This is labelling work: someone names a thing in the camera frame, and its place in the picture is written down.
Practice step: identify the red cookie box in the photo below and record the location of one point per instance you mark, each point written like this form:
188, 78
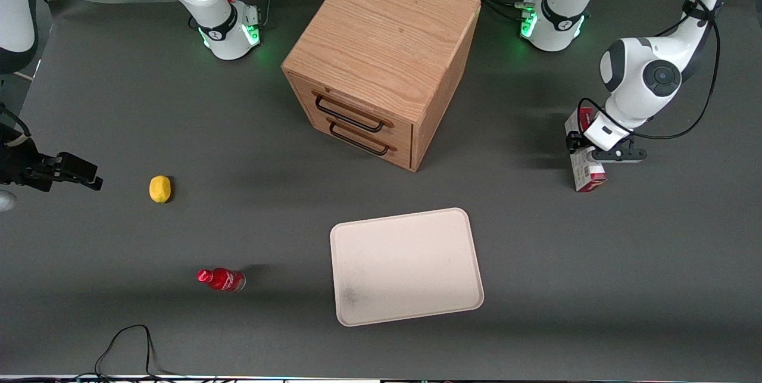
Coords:
589, 177

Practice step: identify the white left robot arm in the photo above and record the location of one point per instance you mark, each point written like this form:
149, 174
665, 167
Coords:
637, 73

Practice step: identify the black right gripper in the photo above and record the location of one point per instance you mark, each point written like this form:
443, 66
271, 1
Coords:
18, 166

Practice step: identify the yellow lemon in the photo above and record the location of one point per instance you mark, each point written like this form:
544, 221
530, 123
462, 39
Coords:
159, 189

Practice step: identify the red cola bottle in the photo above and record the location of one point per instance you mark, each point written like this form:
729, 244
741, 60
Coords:
223, 280

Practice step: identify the beige plastic tray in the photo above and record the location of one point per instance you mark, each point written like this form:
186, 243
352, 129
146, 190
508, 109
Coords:
405, 267

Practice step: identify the wooden drawer cabinet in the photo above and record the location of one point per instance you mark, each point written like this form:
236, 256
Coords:
381, 31

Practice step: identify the dark grey table mat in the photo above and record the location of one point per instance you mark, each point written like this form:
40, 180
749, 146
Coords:
536, 282

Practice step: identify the wooden drawer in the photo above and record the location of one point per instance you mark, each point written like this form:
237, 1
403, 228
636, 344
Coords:
403, 156
403, 134

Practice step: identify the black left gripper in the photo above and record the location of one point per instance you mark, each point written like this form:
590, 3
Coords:
572, 143

